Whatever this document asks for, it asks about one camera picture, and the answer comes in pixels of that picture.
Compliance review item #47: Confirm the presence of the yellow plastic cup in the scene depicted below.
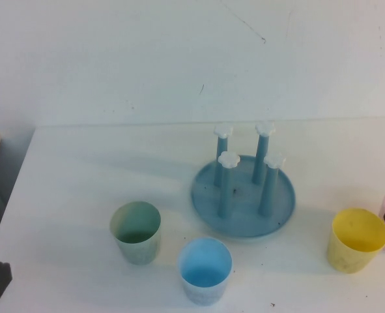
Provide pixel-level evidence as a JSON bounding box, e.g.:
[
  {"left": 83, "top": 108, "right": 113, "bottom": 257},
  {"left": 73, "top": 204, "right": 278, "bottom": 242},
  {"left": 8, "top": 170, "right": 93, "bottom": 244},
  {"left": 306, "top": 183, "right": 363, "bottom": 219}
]
[{"left": 326, "top": 207, "right": 385, "bottom": 274}]

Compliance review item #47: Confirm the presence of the green plastic cup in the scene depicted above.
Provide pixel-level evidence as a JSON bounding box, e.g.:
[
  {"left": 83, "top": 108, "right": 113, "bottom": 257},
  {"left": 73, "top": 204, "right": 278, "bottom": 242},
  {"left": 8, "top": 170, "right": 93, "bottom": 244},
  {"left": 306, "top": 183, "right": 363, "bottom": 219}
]
[{"left": 109, "top": 201, "right": 162, "bottom": 265}]

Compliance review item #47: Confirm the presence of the blue cup stand with pegs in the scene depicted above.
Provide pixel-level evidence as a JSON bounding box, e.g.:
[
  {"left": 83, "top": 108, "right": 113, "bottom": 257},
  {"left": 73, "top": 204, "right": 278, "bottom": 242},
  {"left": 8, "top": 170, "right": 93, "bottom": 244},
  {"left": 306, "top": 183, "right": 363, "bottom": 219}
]
[{"left": 189, "top": 122, "right": 296, "bottom": 243}]

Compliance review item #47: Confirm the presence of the blue plastic cup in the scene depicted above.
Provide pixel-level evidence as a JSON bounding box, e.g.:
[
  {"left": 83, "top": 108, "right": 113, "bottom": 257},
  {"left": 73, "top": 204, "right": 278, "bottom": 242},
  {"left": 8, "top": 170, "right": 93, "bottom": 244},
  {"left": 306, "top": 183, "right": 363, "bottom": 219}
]
[{"left": 178, "top": 237, "right": 233, "bottom": 306}]

